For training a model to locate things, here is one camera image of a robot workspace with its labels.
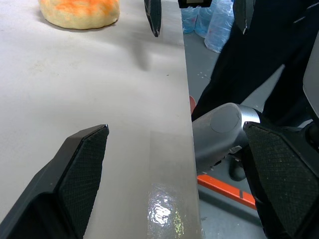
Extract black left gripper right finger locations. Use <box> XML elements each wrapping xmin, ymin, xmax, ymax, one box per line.
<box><xmin>243</xmin><ymin>121</ymin><xmax>319</xmax><ymax>239</ymax></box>

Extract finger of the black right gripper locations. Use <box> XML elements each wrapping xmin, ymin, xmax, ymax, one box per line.
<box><xmin>233</xmin><ymin>0</ymin><xmax>255</xmax><ymax>35</ymax></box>
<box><xmin>144</xmin><ymin>0</ymin><xmax>162</xmax><ymax>38</ymax></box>

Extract blue water bottles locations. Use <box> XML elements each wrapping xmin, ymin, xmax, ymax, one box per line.
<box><xmin>204</xmin><ymin>0</ymin><xmax>235</xmax><ymax>54</ymax></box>

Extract silver robot body joint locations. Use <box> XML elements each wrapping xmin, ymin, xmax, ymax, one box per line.
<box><xmin>191</xmin><ymin>103</ymin><xmax>261</xmax><ymax>175</ymax></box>

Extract black rounded knob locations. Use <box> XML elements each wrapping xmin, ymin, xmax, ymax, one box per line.
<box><xmin>228</xmin><ymin>156</ymin><xmax>247</xmax><ymax>182</ymax></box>

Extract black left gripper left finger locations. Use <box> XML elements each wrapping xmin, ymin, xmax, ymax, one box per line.
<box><xmin>0</xmin><ymin>123</ymin><xmax>110</xmax><ymax>239</ymax></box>

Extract orange floor bar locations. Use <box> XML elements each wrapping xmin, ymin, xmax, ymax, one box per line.
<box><xmin>196</xmin><ymin>174</ymin><xmax>257</xmax><ymax>210</ymax></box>

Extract silver robot torso shell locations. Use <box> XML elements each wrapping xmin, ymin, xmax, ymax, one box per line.
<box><xmin>302</xmin><ymin>29</ymin><xmax>319</xmax><ymax>123</ymax></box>

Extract person dark trousers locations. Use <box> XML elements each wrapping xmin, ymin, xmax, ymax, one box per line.
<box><xmin>191</xmin><ymin>0</ymin><xmax>319</xmax><ymax>128</ymax></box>

